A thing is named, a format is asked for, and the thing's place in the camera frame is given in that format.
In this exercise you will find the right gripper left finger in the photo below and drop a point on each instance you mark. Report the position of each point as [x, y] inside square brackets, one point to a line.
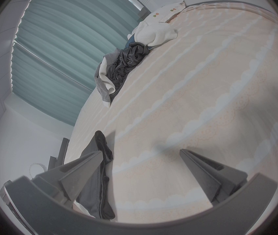
[77, 175]

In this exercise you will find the pile of clothes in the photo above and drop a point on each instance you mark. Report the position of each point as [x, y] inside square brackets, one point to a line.
[129, 57]

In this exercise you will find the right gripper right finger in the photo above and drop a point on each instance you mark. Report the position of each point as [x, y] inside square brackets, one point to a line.
[207, 177]

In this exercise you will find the grey bedside table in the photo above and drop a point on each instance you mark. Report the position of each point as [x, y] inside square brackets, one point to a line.
[144, 11]

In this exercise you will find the bed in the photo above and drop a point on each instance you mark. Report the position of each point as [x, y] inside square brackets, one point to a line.
[202, 94]

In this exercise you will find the white printed pillow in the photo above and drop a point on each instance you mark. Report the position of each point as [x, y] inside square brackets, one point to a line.
[166, 12]

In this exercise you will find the blue-green curtain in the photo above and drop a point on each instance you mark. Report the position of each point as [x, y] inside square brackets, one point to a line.
[80, 28]
[48, 82]

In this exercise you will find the black T-shirt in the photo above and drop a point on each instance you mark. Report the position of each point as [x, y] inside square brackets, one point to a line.
[97, 180]

